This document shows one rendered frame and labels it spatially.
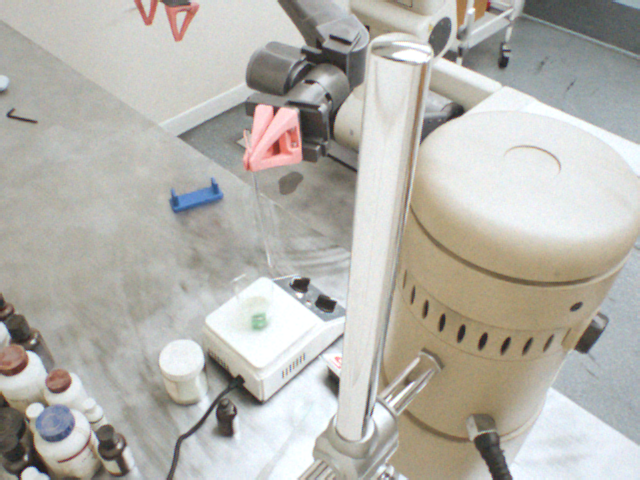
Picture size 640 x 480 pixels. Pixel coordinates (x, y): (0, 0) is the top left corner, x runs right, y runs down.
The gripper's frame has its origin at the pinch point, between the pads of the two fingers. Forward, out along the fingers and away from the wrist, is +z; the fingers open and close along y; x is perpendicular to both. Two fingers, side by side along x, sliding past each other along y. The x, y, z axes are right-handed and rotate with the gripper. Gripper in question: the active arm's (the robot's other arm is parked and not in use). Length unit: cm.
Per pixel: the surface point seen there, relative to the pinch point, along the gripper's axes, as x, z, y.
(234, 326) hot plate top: 27.0, 3.0, -6.1
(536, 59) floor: 107, -269, -10
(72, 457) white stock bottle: 28.1, 27.7, -13.9
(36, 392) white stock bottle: 28.3, 22.6, -25.7
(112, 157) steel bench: 29, -27, -57
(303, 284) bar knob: 30.5, -10.9, -3.0
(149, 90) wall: 68, -115, -132
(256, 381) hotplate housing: 30.8, 7.7, -0.3
